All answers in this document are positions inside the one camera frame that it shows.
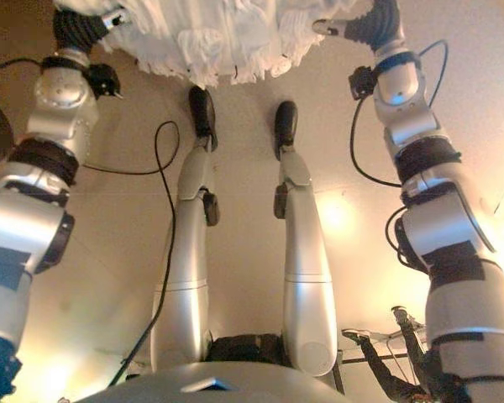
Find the grey robot torso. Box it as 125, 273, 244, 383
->
77, 333, 350, 403

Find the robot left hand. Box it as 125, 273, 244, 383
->
51, 8, 133, 57

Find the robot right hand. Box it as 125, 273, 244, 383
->
312, 0, 407, 52

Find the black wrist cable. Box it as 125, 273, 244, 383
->
349, 39, 450, 189
0, 56, 47, 81

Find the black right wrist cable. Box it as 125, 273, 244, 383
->
349, 39, 450, 189

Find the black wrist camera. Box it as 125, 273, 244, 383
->
347, 65, 380, 102
86, 62, 124, 101

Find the silver robot left leg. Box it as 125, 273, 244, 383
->
150, 85, 220, 374

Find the silver robot leg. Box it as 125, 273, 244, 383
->
150, 85, 220, 374
271, 100, 339, 378

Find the silver robot right leg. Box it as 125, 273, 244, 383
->
271, 100, 339, 378

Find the white fringed cushion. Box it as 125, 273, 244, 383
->
52, 0, 377, 90

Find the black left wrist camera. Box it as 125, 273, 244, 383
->
86, 62, 124, 101

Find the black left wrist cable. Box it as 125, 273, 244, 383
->
0, 56, 47, 81

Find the black floor cable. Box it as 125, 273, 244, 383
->
81, 120, 181, 387

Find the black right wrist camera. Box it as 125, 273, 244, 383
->
347, 65, 380, 102

